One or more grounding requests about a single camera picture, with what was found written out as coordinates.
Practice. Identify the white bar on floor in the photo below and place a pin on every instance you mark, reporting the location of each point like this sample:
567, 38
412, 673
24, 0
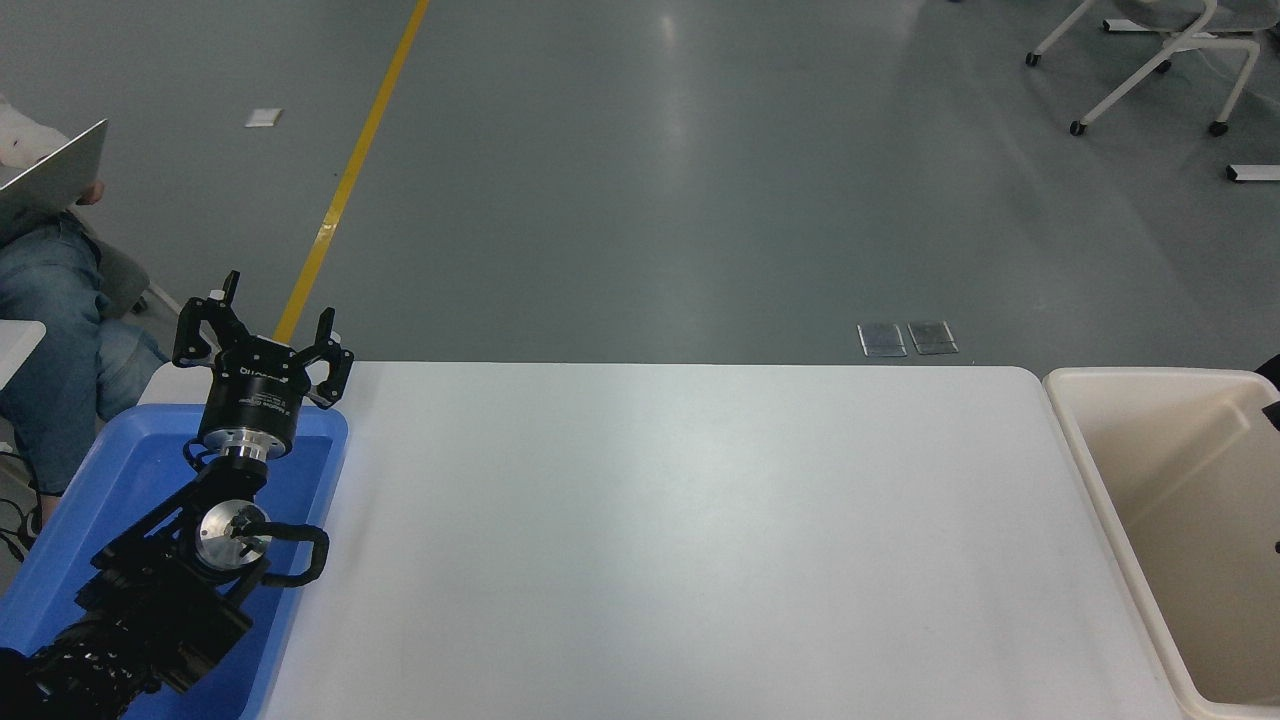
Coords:
1253, 172

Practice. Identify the person's hand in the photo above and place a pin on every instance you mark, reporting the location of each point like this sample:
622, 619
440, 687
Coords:
92, 192

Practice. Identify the metal floor plate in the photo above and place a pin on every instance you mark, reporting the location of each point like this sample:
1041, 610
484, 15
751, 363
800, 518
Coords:
932, 337
882, 340

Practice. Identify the grey office chair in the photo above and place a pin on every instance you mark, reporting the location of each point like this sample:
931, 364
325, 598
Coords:
120, 275

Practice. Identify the large pale bin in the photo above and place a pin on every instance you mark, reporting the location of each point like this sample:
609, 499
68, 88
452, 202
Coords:
1180, 520

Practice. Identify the white side table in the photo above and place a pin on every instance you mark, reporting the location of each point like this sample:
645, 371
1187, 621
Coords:
15, 350

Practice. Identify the blue plastic tray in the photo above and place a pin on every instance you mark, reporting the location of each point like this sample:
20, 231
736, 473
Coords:
120, 470

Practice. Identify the silver laptop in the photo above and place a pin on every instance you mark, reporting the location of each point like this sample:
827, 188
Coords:
50, 185

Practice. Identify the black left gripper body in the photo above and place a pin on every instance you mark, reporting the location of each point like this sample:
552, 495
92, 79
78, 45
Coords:
250, 400

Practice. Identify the white wheeled chair frame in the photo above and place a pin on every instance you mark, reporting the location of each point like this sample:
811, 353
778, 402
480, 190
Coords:
1180, 45

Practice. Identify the seated person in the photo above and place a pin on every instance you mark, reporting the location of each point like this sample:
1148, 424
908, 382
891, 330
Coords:
50, 330

